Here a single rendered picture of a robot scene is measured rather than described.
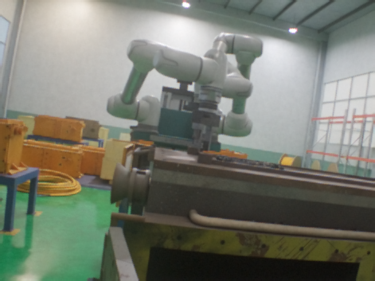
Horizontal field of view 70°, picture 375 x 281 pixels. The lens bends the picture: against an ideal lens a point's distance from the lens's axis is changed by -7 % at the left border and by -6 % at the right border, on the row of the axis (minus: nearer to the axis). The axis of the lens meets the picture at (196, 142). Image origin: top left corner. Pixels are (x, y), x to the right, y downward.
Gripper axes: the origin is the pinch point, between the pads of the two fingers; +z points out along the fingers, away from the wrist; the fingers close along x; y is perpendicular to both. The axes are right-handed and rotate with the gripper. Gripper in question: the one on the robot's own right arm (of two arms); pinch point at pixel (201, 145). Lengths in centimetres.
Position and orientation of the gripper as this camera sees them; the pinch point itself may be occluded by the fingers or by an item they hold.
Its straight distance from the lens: 113.8
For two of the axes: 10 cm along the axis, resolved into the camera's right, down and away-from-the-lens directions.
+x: 6.0, 0.8, 8.0
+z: -1.6, 9.9, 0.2
